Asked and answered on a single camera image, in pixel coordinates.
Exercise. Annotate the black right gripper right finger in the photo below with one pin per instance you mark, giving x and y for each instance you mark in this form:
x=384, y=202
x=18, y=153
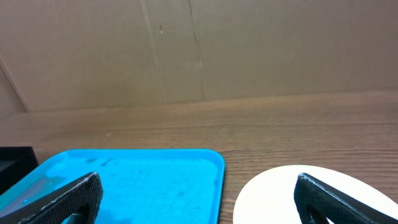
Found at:
x=320, y=203

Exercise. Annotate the teal plastic tray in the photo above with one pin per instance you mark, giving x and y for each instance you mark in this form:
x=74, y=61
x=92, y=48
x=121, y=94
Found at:
x=139, y=185

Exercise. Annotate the black rectangular tray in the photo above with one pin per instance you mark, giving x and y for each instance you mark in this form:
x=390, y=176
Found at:
x=16, y=163

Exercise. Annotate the white plastic plate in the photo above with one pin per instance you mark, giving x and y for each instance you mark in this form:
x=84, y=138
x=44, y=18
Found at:
x=269, y=196

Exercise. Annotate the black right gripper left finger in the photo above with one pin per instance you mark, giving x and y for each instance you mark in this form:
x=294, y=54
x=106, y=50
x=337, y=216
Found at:
x=77, y=202

